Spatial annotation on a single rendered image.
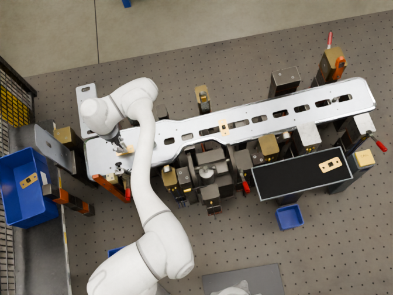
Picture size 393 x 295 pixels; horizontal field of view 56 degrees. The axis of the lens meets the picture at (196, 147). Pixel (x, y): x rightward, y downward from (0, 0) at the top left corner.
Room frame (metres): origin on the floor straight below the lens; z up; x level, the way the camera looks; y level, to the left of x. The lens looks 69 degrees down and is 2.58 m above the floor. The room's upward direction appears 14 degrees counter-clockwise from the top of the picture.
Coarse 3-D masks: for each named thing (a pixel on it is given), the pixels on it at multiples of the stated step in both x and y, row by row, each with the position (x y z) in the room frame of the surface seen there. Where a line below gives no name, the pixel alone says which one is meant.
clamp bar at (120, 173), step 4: (116, 164) 0.53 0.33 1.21; (120, 164) 0.53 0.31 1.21; (120, 168) 0.51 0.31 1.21; (116, 172) 0.50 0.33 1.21; (120, 172) 0.49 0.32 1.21; (124, 172) 0.49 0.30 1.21; (128, 172) 0.52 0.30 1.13; (120, 176) 0.48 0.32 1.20; (124, 176) 0.50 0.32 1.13; (128, 176) 0.51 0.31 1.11
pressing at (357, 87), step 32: (288, 96) 0.73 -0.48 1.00; (320, 96) 0.69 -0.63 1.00; (352, 96) 0.65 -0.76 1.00; (128, 128) 0.78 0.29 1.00; (160, 128) 0.74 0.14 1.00; (192, 128) 0.70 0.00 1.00; (256, 128) 0.62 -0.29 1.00; (288, 128) 0.58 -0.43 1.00; (96, 160) 0.66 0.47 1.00; (128, 160) 0.62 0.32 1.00; (160, 160) 0.58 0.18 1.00
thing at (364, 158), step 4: (356, 152) 0.35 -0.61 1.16; (360, 152) 0.35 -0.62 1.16; (364, 152) 0.34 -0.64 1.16; (368, 152) 0.34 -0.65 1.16; (356, 156) 0.33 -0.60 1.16; (360, 156) 0.33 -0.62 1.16; (364, 156) 0.33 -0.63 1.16; (368, 156) 0.32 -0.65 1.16; (372, 156) 0.32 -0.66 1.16; (360, 160) 0.31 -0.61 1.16; (364, 160) 0.31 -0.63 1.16; (368, 160) 0.31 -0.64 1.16; (372, 160) 0.30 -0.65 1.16; (360, 164) 0.30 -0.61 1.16; (364, 164) 0.29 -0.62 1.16; (368, 164) 0.29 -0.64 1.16
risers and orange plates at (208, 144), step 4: (296, 108) 0.68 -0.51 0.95; (284, 112) 0.71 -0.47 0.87; (296, 112) 0.66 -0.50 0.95; (276, 116) 0.70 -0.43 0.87; (280, 116) 0.70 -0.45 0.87; (204, 132) 0.71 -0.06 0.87; (208, 132) 0.71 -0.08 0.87; (292, 132) 0.61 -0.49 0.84; (276, 136) 0.64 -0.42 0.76; (288, 140) 0.60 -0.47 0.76; (204, 144) 0.65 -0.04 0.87; (208, 144) 0.65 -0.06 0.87; (208, 148) 0.63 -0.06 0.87; (212, 148) 0.62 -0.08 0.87; (176, 160) 0.62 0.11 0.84; (176, 164) 0.62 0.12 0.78; (176, 168) 0.62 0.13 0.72
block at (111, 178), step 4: (108, 176) 0.54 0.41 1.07; (112, 176) 0.54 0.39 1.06; (116, 176) 0.55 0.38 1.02; (108, 180) 0.53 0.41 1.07; (112, 180) 0.52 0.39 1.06; (116, 180) 0.53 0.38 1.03; (112, 184) 0.52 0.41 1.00; (116, 184) 0.53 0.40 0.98; (120, 184) 0.53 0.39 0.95; (120, 188) 0.53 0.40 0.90; (124, 192) 0.53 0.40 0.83
